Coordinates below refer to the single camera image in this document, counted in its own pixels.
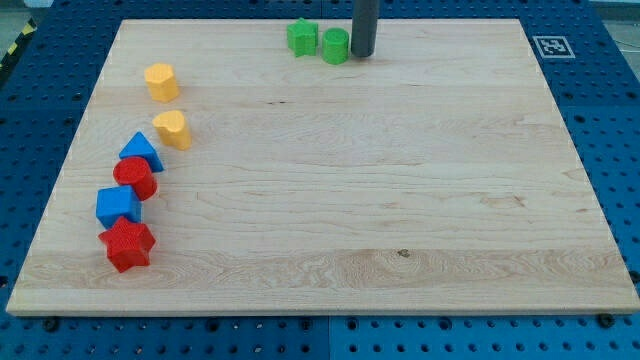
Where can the wooden board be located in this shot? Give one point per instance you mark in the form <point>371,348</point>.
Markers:
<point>436,177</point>

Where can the green cylinder block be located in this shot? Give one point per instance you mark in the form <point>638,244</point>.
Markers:
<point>335,46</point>

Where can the green star block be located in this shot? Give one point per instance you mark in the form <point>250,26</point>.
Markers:
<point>302,37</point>

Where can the yellow heart block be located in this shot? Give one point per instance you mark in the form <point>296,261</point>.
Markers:
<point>173,129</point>

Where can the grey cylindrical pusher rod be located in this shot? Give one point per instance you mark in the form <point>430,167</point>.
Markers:
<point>364,27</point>

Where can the blue triangle block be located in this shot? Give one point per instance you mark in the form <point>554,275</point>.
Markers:
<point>139,146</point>

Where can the red cylinder block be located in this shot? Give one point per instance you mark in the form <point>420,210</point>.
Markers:
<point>136,172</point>

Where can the yellow hexagon block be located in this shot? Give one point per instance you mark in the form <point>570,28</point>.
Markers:
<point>161,82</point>

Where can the red star block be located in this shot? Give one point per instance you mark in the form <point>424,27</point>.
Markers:
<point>128,244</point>

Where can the blue cube block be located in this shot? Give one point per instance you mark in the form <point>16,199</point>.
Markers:
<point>115,202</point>

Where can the white fiducial marker tag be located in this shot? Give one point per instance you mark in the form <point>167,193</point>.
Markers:
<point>553,47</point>

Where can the black yellow hazard tape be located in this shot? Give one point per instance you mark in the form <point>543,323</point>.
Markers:
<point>17,48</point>

